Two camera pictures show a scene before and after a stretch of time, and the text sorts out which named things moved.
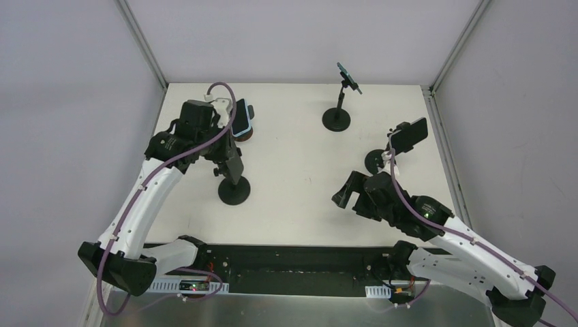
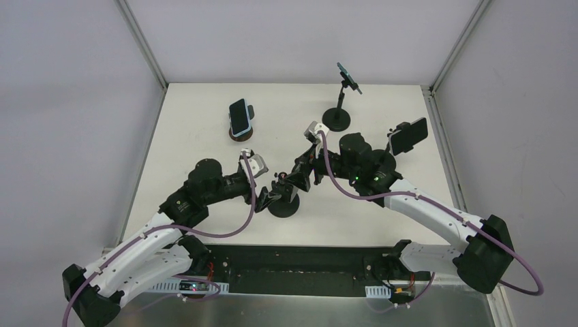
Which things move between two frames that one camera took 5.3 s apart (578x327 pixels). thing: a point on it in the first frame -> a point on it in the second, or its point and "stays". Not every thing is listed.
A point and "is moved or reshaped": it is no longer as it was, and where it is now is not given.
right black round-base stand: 374,159 stays
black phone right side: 409,135 stays
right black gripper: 361,194 -> 309,169
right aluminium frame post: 429,90 stays
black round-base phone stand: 230,193 is moved or reshaped
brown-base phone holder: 248,135 stays
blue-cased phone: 241,124 stays
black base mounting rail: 300,270 stays
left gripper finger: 235,165 -> 264,199
